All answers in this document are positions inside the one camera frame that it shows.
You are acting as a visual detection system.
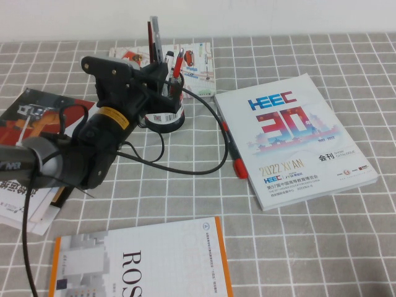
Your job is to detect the red white robot brochure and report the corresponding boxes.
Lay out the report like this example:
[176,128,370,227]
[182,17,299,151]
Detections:
[0,88,97,224]

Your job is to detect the grey pen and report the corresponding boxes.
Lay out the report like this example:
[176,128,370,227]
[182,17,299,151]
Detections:
[149,15,165,64]

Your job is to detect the black looped cable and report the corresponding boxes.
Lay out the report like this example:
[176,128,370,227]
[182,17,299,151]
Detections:
[58,103,90,137]

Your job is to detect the red and black marker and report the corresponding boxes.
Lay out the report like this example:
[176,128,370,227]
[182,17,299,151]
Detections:
[220,121,249,180]

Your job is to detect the brochure with tan stripe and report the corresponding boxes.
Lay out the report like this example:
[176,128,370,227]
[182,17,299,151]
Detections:
[29,184,72,224]

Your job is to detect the black hanging arm cable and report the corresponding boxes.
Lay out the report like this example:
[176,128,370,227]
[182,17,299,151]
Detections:
[20,171,40,297]

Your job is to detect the white ROS book orange edge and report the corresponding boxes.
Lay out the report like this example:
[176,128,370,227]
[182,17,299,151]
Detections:
[48,216,233,297]

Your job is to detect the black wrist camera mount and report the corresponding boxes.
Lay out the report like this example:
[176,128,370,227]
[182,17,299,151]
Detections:
[80,55,140,83]

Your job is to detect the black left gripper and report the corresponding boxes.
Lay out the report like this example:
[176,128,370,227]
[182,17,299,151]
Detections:
[96,63,186,117]

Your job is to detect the white paper sheet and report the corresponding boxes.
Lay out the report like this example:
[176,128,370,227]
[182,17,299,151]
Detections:
[0,213,60,236]

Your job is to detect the red book with map cover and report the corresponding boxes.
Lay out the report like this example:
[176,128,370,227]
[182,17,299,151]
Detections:
[108,43,217,98]

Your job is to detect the dark red pencil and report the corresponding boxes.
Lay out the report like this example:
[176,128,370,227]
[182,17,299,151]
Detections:
[147,21,157,64]

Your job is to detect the white HEEC catalogue book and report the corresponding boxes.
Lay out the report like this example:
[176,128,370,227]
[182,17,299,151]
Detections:
[213,73,380,212]

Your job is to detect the grey checked tablecloth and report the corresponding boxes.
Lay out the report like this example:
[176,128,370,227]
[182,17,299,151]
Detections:
[0,32,396,297]

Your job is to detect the black mesh pen holder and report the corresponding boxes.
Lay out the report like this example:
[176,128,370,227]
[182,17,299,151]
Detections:
[137,72,186,134]

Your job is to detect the red pen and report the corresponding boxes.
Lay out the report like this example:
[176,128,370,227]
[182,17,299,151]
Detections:
[171,48,185,91]

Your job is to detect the black camera cable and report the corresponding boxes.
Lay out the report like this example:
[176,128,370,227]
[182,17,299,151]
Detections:
[117,86,231,174]

